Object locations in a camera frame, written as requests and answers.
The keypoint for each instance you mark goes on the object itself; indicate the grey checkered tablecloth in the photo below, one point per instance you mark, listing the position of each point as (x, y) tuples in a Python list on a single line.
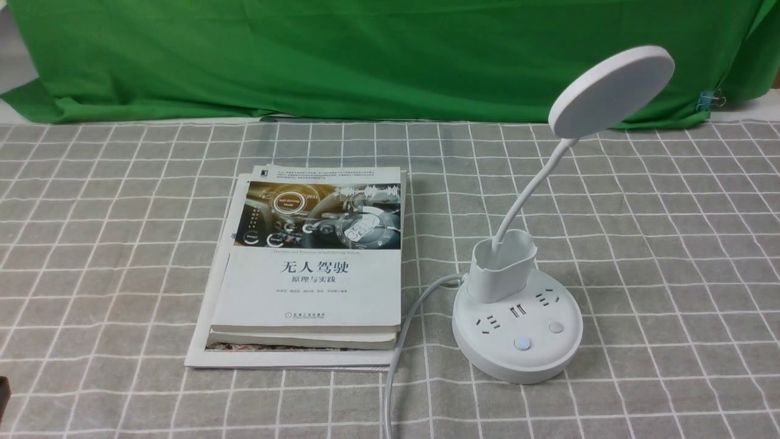
[(668, 240)]

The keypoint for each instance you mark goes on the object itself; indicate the white self-driving textbook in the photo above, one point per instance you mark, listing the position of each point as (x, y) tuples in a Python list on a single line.
[(314, 249)]

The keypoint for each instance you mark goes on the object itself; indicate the green backdrop cloth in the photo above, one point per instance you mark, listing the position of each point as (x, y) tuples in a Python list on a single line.
[(491, 61)]

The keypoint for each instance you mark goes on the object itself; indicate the blue binder clip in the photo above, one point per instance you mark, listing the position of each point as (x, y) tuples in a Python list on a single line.
[(709, 100)]

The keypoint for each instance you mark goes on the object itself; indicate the thin white bottom book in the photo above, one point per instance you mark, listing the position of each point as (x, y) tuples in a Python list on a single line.
[(198, 357)]

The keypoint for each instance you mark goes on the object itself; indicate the white desk lamp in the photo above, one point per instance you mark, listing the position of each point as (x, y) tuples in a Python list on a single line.
[(511, 320)]

